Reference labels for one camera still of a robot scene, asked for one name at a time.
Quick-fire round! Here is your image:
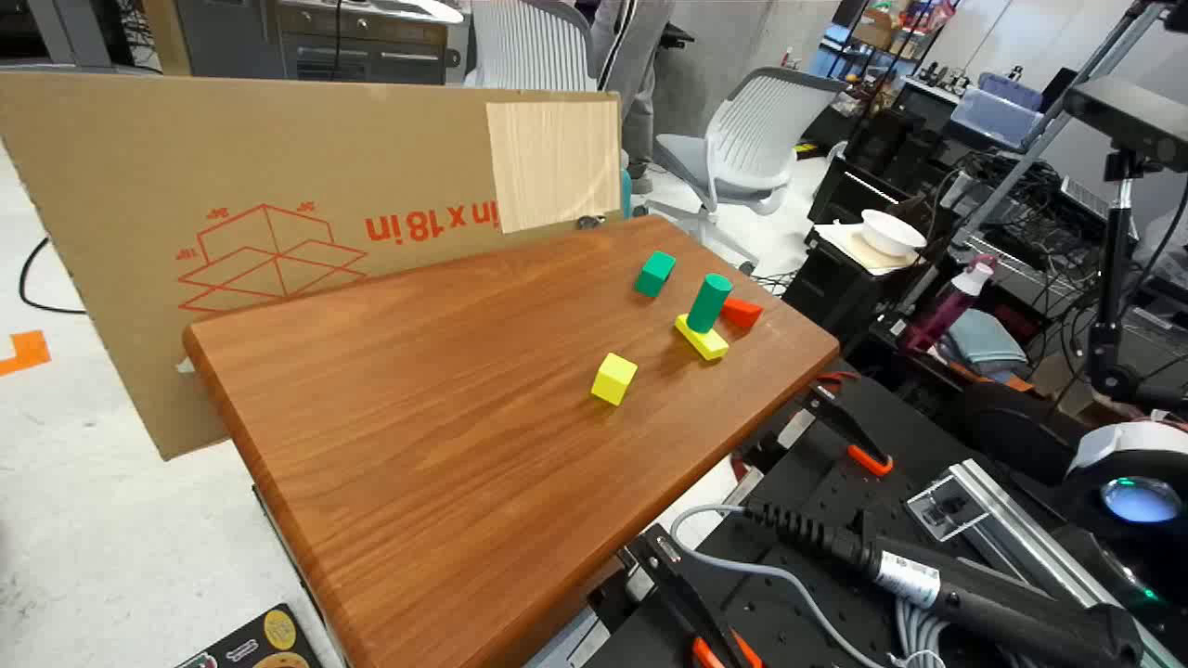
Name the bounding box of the black camera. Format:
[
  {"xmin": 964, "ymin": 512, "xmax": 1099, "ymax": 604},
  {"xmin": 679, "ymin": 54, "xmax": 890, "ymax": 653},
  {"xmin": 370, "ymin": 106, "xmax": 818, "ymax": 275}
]
[{"xmin": 1065, "ymin": 71, "xmax": 1188, "ymax": 170}]

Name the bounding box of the white cable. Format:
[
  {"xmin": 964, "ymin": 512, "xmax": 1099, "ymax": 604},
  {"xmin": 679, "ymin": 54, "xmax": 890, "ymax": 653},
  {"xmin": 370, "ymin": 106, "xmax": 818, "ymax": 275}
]
[{"xmin": 663, "ymin": 499, "xmax": 899, "ymax": 668}]

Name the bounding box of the orange wedge block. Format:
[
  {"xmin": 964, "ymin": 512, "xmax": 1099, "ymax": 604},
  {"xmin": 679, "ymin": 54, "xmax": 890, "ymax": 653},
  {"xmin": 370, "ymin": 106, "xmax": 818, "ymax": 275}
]
[{"xmin": 720, "ymin": 292, "xmax": 765, "ymax": 334}]

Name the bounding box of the black cylindrical tool with cable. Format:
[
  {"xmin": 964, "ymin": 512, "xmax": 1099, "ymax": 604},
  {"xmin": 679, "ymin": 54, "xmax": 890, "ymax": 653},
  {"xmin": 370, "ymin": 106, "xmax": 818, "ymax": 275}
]
[{"xmin": 739, "ymin": 497, "xmax": 1143, "ymax": 668}]

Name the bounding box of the white bowl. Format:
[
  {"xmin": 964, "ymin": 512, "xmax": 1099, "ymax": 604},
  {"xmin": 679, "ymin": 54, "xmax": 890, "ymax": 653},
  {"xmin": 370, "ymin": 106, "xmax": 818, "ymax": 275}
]
[{"xmin": 856, "ymin": 205, "xmax": 930, "ymax": 264}]

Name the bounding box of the pink bottle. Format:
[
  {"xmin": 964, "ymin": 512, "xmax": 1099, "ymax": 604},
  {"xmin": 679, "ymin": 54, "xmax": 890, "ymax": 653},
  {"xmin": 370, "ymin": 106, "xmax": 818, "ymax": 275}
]
[{"xmin": 907, "ymin": 256, "xmax": 998, "ymax": 357}]

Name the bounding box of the teal cloth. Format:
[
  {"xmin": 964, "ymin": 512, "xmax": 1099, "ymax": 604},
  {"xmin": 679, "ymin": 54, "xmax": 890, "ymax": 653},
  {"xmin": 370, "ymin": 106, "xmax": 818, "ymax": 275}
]
[{"xmin": 941, "ymin": 309, "xmax": 1032, "ymax": 369}]

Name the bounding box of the yellow flat block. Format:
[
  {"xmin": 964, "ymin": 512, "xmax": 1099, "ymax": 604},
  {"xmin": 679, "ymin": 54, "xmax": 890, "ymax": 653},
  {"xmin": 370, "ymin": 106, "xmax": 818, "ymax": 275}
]
[{"xmin": 670, "ymin": 310, "xmax": 735, "ymax": 368}]

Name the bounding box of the aluminium rail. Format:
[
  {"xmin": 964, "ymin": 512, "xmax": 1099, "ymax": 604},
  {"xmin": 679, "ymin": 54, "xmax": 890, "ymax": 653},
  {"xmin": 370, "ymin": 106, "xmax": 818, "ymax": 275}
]
[{"xmin": 941, "ymin": 455, "xmax": 1188, "ymax": 668}]

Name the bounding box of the grey metal cabinet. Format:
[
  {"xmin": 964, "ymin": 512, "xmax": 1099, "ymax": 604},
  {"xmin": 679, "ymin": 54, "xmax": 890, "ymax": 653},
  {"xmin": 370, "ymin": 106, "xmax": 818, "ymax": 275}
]
[{"xmin": 169, "ymin": 0, "xmax": 474, "ymax": 90}]

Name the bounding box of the black card with gold circles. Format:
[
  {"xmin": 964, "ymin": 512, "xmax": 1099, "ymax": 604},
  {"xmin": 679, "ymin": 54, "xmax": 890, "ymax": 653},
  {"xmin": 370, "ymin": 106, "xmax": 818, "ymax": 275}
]
[{"xmin": 169, "ymin": 601, "xmax": 328, "ymax": 668}]

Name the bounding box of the green cylinder block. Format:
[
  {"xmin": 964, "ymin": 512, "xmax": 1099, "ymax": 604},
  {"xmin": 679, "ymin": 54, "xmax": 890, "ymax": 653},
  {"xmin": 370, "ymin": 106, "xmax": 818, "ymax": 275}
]
[{"xmin": 682, "ymin": 270, "xmax": 735, "ymax": 339}]

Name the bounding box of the blue box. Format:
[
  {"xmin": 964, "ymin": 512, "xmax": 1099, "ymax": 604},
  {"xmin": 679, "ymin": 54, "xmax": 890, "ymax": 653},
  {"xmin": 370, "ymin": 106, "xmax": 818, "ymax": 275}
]
[{"xmin": 946, "ymin": 71, "xmax": 1050, "ymax": 153}]

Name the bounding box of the black tripod pole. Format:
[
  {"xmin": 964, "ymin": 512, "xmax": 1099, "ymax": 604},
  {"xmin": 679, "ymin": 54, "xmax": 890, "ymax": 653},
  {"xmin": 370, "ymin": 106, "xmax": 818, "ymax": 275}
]
[{"xmin": 1084, "ymin": 143, "xmax": 1143, "ymax": 390}]

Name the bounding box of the orange floor tape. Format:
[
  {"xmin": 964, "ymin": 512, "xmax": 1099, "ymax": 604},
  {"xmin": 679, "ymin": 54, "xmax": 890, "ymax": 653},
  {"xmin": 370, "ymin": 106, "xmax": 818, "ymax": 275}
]
[{"xmin": 0, "ymin": 326, "xmax": 54, "ymax": 383}]

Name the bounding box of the grey office chair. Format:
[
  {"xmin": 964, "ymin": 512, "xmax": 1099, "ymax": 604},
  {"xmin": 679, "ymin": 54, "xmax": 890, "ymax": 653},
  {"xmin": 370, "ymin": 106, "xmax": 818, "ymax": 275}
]
[{"xmin": 651, "ymin": 65, "xmax": 845, "ymax": 270}]

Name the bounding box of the black floor cable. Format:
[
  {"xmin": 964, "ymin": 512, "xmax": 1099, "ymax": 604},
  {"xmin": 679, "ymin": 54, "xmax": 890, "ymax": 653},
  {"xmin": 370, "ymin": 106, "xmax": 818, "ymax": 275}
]
[{"xmin": 16, "ymin": 233, "xmax": 94, "ymax": 319}]

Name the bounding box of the black clamp with orange handle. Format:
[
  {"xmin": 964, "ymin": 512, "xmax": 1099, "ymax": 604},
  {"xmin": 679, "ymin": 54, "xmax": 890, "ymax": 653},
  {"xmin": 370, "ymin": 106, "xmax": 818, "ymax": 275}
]
[
  {"xmin": 809, "ymin": 383, "xmax": 899, "ymax": 481},
  {"xmin": 623, "ymin": 523, "xmax": 771, "ymax": 668}
]

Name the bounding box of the yellow cube block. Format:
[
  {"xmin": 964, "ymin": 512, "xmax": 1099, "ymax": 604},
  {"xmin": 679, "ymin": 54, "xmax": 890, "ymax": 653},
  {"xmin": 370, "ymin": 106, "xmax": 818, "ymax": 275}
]
[{"xmin": 586, "ymin": 348, "xmax": 643, "ymax": 407}]

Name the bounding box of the green cube block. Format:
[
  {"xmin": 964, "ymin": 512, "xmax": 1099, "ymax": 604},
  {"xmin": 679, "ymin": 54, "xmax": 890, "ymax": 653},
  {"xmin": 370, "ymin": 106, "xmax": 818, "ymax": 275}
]
[{"xmin": 631, "ymin": 249, "xmax": 679, "ymax": 301}]

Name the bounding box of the printed tag marker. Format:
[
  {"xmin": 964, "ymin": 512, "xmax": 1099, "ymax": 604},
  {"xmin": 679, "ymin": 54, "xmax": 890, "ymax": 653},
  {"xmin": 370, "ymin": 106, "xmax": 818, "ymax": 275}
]
[{"xmin": 907, "ymin": 480, "xmax": 986, "ymax": 544}]

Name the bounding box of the large brown cardboard sheet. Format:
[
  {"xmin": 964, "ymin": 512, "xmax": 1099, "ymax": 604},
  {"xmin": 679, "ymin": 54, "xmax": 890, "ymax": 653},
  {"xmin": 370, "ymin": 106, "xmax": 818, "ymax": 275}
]
[{"xmin": 0, "ymin": 71, "xmax": 628, "ymax": 462}]

